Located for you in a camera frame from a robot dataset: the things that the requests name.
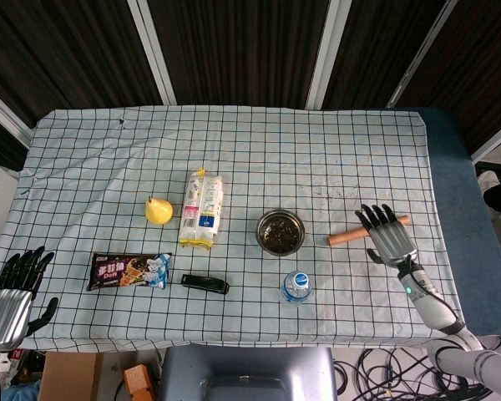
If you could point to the yellow pear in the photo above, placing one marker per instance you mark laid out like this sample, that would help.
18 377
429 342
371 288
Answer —
158 212

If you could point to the black stapler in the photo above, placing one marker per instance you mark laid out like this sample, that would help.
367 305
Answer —
204 283

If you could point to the wooden rolling pin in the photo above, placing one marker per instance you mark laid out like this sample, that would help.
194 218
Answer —
346 237

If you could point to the metal bowl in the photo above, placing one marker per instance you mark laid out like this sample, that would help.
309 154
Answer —
280 232

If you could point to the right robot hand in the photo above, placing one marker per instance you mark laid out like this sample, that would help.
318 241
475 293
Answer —
390 242

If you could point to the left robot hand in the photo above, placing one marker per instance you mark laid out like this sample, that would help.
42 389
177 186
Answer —
8 307

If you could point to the checkered tablecloth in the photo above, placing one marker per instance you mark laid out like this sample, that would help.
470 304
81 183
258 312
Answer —
234 167

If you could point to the white yellow snack bag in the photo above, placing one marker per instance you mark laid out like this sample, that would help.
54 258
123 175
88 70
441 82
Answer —
201 209

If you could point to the cardboard box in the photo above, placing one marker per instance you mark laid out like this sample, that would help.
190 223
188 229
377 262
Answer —
69 376

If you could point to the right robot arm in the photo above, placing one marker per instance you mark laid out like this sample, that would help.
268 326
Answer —
446 317

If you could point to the clear bottle blue label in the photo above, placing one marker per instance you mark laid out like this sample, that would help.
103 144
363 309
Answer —
296 287

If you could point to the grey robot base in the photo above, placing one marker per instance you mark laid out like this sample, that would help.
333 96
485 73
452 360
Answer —
246 374

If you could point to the dark chocolate snack packet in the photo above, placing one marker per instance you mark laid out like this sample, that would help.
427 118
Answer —
127 271

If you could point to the orange device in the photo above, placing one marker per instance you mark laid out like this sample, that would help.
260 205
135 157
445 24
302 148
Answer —
138 382

